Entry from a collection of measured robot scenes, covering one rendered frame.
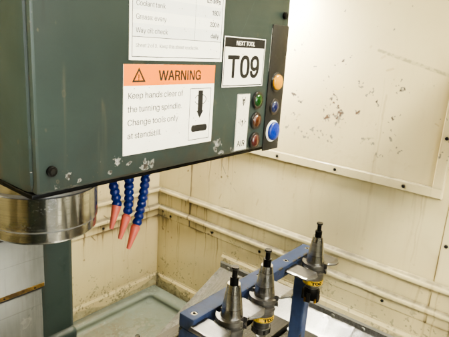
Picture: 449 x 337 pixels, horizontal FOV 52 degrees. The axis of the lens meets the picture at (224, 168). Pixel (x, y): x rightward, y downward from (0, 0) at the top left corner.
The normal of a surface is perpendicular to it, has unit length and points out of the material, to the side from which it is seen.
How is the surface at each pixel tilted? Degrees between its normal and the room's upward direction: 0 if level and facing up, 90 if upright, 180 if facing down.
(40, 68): 90
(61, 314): 90
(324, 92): 90
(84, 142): 90
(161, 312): 0
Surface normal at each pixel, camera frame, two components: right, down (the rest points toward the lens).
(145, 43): 0.76, 0.22
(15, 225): -0.07, 0.26
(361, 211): -0.64, 0.16
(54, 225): 0.50, 0.26
